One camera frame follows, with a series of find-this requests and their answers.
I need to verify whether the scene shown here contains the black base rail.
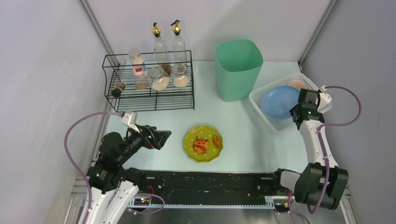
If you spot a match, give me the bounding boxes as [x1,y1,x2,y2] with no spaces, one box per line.
[105,168,295,206]

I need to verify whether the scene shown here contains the orange chicken wing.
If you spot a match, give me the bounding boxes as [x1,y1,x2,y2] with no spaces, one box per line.
[194,136,210,147]
[193,146,207,154]

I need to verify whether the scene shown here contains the tall jar blue label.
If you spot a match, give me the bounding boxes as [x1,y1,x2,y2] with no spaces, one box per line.
[128,48,145,65]

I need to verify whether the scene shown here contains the white plastic basket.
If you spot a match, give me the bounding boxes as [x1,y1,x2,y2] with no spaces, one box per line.
[248,73,320,134]

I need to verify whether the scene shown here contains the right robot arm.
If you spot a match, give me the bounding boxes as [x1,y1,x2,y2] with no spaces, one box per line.
[274,89,349,210]

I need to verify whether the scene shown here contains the round glass jar silver lid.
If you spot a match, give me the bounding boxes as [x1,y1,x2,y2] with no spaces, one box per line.
[149,66,170,91]

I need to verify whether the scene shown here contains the green plastic bin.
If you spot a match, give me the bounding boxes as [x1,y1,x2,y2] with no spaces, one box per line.
[215,39,263,102]

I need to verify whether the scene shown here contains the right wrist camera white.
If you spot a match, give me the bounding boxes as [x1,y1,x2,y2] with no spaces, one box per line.
[318,86,332,113]

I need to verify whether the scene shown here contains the small black cap spice bottle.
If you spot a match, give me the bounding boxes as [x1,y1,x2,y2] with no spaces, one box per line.
[111,82,127,98]

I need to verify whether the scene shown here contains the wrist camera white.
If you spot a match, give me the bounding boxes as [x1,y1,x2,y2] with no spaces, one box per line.
[120,111,141,133]
[318,86,332,113]

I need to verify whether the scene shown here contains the pink lid spice shaker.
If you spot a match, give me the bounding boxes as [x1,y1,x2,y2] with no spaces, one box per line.
[132,65,148,90]

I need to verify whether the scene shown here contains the blue plate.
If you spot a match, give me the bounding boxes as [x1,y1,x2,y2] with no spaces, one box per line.
[261,85,300,120]

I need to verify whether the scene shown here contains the green dotted plate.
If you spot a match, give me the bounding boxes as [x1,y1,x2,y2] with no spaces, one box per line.
[183,125,224,162]

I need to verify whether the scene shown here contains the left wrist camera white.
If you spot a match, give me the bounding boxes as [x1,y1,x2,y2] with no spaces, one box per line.
[120,111,141,133]

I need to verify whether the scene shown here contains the oil bottle gold spout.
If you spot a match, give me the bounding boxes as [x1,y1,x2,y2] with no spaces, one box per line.
[152,22,171,77]
[171,20,188,66]

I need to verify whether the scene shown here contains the pink mug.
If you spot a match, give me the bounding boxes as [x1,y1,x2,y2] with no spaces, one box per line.
[289,80,306,90]

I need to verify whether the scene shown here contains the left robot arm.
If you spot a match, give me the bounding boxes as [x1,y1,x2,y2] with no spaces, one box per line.
[78,125,172,224]

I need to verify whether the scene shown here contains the brown fried food piece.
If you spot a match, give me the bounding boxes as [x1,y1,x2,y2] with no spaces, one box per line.
[212,135,221,148]

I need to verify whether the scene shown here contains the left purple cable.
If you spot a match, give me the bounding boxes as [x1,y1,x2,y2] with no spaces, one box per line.
[64,112,166,224]

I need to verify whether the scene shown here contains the black wire rack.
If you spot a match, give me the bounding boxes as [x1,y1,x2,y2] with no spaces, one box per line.
[102,50,195,112]

